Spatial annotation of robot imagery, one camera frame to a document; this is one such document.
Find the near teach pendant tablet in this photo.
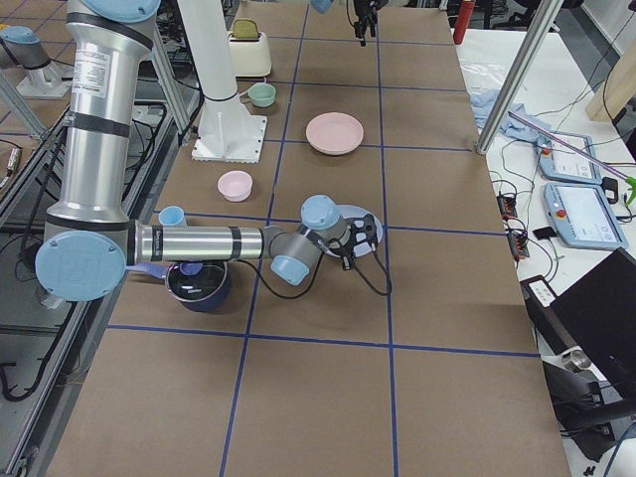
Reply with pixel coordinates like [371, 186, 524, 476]
[544, 182, 629, 250]

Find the dark blue pot with lid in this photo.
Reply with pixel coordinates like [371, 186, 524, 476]
[126, 260, 232, 313]

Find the far teach pendant tablet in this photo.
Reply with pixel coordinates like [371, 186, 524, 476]
[535, 135, 602, 185]

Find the white camera stand base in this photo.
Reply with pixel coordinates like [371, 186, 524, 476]
[178, 0, 267, 163]

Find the black laptop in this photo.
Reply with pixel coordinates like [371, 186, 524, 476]
[552, 248, 635, 398]

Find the teach pendant tablet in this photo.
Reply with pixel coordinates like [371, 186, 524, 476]
[535, 135, 602, 185]
[544, 182, 629, 250]

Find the red cylinder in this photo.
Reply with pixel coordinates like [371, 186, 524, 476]
[453, 0, 475, 45]

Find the reacher grabber stick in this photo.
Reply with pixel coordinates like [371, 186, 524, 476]
[508, 111, 636, 205]

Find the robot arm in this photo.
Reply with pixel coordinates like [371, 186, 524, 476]
[1, 1, 271, 105]
[35, 1, 378, 302]

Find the pink plate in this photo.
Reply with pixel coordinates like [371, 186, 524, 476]
[305, 112, 364, 156]

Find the cream toaster with bread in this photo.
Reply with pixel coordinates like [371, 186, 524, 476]
[228, 18, 272, 78]

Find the blue plate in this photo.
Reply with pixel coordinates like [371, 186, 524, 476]
[339, 204, 384, 257]

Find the light blue cloth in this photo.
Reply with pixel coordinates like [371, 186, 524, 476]
[469, 88, 554, 148]

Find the green bowl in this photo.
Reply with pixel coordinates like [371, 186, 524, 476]
[240, 82, 276, 108]

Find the aluminium frame post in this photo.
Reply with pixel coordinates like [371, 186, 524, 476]
[475, 0, 563, 155]

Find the pink bowl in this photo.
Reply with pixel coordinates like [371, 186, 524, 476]
[217, 170, 253, 202]

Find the light blue cup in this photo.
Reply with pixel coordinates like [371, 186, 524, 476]
[158, 206, 187, 227]

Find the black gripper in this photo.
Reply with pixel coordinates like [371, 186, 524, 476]
[344, 214, 377, 256]
[353, 0, 386, 47]

